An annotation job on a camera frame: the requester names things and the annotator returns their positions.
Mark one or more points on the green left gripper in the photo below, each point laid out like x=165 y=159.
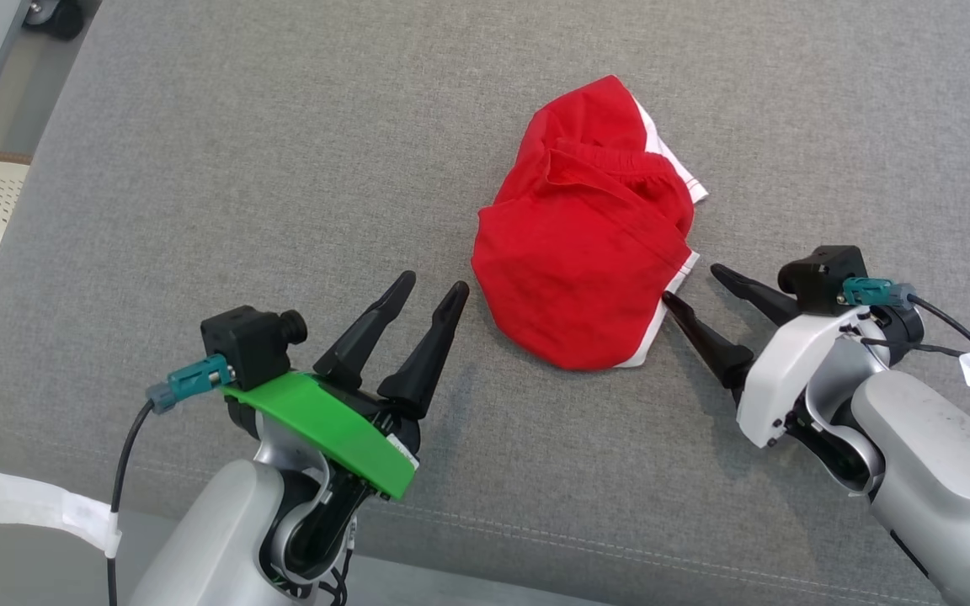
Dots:
x=333 y=421

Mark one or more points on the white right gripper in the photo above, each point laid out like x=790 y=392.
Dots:
x=796 y=370

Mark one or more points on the red shorts with white trim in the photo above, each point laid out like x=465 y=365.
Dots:
x=578 y=269

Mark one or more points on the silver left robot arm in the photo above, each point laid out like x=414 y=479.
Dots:
x=215 y=539

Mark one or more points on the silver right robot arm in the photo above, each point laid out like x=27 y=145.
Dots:
x=940 y=471

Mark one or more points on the white tape flag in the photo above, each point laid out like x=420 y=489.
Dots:
x=39 y=505

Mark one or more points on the black caster wheel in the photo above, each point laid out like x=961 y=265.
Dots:
x=60 y=15

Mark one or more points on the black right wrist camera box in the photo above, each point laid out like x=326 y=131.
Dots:
x=818 y=278

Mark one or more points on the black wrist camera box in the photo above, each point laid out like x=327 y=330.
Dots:
x=249 y=345
x=818 y=278

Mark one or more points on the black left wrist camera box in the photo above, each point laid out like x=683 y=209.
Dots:
x=249 y=345

